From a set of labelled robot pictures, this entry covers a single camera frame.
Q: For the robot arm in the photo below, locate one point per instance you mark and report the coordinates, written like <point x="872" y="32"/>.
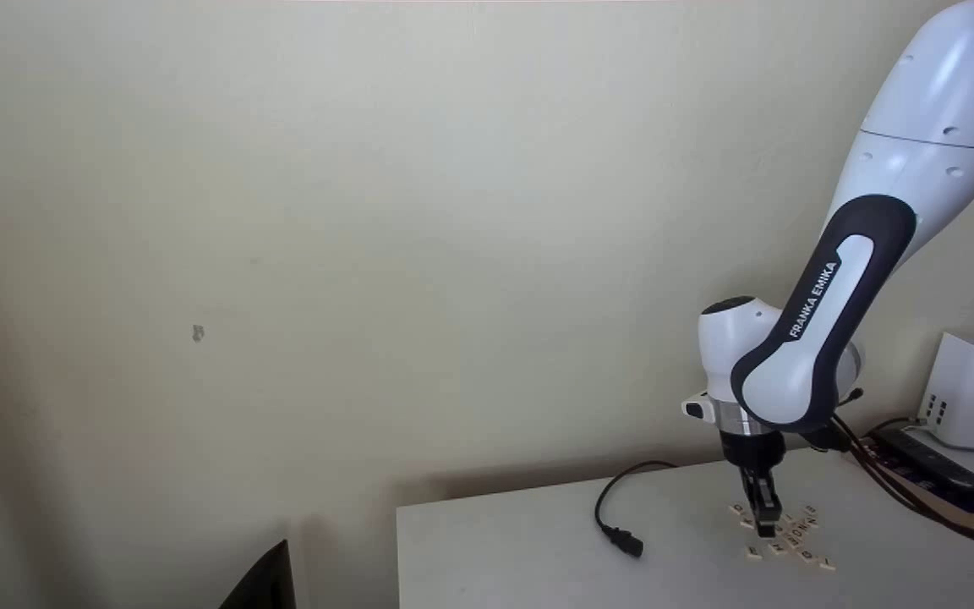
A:
<point x="918" y="110"/>

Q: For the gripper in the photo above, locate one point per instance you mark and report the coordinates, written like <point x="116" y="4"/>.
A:
<point x="753" y="450"/>

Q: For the black monitor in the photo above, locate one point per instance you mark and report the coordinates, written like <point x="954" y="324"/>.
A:
<point x="271" y="584"/>

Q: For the black remote control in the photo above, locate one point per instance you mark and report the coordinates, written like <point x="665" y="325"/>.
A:
<point x="931" y="461"/>

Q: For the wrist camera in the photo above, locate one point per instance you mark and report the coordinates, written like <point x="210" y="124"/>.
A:
<point x="825" y="437"/>

